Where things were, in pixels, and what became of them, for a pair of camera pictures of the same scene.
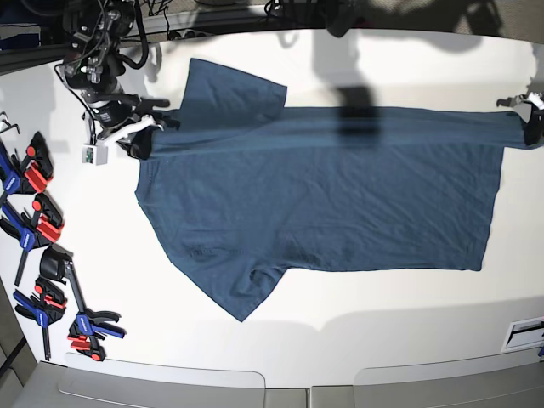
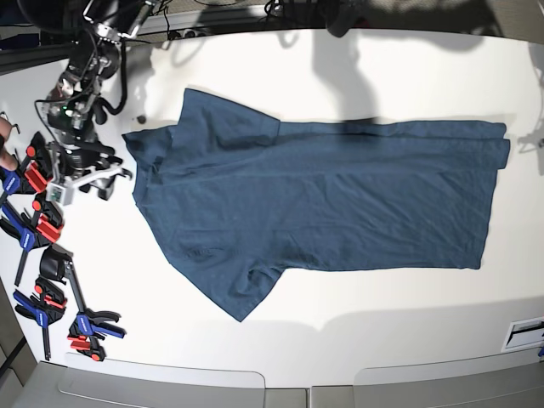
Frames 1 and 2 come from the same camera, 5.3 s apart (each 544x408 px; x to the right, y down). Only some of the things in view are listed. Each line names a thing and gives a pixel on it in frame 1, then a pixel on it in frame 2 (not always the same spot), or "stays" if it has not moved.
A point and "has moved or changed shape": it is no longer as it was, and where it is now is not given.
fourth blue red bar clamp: (54, 263) stays
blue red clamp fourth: (46, 308) stays
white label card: (526, 333) stays
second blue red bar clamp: (46, 225) stays
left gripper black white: (116, 114) to (86, 167)
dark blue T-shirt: (247, 188) has moved or changed shape
